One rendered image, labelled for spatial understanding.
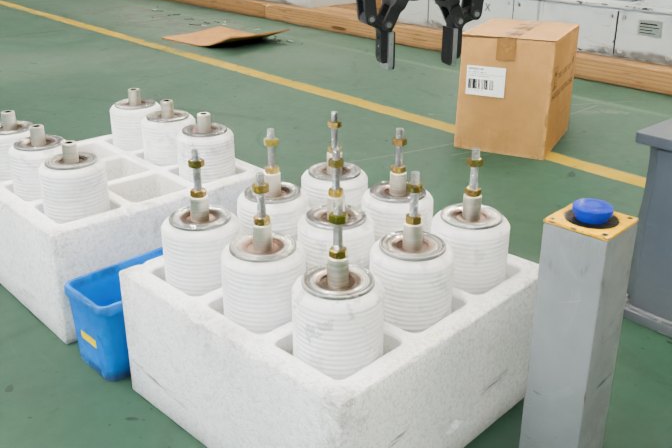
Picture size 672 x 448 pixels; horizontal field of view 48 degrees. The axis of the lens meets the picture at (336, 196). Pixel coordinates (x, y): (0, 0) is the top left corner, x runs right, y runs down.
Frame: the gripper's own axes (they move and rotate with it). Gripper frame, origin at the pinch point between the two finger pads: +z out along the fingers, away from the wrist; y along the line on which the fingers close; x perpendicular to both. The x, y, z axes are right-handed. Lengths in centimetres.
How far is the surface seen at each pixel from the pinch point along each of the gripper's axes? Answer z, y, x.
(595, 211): 14.1, -13.6, 13.4
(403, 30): 40, -106, -243
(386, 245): 21.7, 2.7, -0.8
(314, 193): 23.7, 4.0, -23.7
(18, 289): 44, 47, -49
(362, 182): 22.5, -2.8, -22.8
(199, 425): 44, 24, -5
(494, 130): 41, -66, -93
